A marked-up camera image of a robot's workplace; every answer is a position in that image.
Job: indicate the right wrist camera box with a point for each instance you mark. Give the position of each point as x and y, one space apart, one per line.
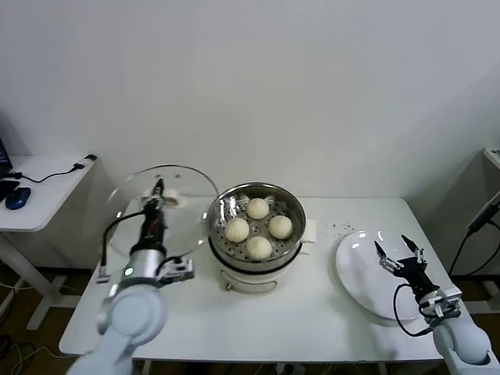
443 301

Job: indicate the blue computer mouse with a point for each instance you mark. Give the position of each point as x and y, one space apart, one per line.
17 198

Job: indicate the white steamed baozi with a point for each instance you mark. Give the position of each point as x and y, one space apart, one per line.
258 248
237 229
258 208
281 227

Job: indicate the white side desk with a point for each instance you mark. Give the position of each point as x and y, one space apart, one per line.
47 195

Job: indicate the white round plate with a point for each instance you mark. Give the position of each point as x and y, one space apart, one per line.
359 273

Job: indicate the black laptop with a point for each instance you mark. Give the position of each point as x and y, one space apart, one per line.
4 187

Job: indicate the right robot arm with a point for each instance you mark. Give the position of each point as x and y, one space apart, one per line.
465 343

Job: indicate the glass pot lid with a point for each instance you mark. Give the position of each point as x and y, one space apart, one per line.
183 226

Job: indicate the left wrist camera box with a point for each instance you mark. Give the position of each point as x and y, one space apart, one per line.
177 270

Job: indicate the white electric cooker pot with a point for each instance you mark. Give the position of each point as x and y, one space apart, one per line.
250 279

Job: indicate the white side table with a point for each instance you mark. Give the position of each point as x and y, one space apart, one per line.
493 158

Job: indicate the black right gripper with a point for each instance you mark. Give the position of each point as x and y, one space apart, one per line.
414 271

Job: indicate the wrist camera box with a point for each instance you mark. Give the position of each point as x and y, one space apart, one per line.
443 301
177 270

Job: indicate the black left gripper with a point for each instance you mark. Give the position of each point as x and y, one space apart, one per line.
152 230

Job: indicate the stainless steel steamer basket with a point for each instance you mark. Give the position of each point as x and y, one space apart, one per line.
218 218

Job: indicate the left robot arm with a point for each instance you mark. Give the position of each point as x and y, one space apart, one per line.
133 312

